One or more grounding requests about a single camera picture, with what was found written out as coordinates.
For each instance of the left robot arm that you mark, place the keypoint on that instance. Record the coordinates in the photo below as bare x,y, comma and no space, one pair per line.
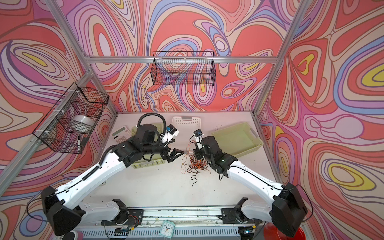
64,207

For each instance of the small green alarm clock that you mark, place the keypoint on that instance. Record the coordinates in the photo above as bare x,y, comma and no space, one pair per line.
167,229

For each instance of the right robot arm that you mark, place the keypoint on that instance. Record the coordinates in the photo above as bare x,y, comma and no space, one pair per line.
284,207

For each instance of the white desk calculator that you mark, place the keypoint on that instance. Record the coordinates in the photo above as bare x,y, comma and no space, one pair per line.
121,135

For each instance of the black wire basket wall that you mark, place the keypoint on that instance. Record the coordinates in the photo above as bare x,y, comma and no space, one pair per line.
57,133
183,68

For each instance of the black wire basket left wall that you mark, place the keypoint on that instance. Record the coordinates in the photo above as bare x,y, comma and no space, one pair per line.
57,133

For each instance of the white perforated basket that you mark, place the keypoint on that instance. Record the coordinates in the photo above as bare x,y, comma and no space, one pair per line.
186,120

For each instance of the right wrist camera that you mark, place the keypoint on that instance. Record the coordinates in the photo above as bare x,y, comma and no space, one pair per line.
198,134

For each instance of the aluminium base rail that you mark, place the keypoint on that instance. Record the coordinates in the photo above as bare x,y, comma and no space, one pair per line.
199,222

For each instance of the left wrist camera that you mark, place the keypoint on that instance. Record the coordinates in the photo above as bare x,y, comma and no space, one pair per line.
168,136

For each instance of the black wire basket back wall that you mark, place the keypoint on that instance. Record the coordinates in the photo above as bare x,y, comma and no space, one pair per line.
183,68

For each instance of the black round speaker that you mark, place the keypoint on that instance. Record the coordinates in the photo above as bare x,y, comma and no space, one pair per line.
72,235

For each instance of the black marker pen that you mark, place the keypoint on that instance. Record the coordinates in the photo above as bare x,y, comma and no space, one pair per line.
79,148

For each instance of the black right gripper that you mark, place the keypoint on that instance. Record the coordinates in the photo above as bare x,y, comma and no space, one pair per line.
198,156

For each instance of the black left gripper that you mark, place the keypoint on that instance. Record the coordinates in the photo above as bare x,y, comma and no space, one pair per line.
172,157

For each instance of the small green perforated basket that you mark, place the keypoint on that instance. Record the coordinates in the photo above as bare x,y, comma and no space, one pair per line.
156,159

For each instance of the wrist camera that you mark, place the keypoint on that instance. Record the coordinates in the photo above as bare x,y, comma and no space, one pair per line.
198,134
168,136

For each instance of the large green perforated basket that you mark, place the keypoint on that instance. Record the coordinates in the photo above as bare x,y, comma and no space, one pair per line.
238,140

